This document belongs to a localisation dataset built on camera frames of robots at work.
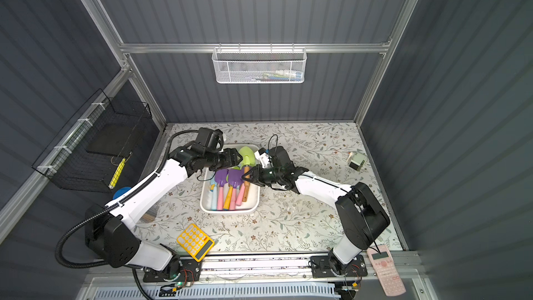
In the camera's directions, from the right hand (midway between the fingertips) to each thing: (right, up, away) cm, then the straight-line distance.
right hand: (246, 178), depth 80 cm
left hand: (-3, +6, 0) cm, 7 cm away
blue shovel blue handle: (-15, -9, +9) cm, 20 cm away
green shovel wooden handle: (0, +8, +5) cm, 9 cm away
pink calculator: (+51, -31, -7) cm, 60 cm away
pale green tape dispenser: (+51, +6, +19) cm, 55 cm away
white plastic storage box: (+2, -12, +9) cm, 16 cm away
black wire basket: (-54, +10, -7) cm, 56 cm away
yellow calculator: (-20, -24, -1) cm, 31 cm away
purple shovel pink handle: (-4, -9, +9) cm, 13 cm away
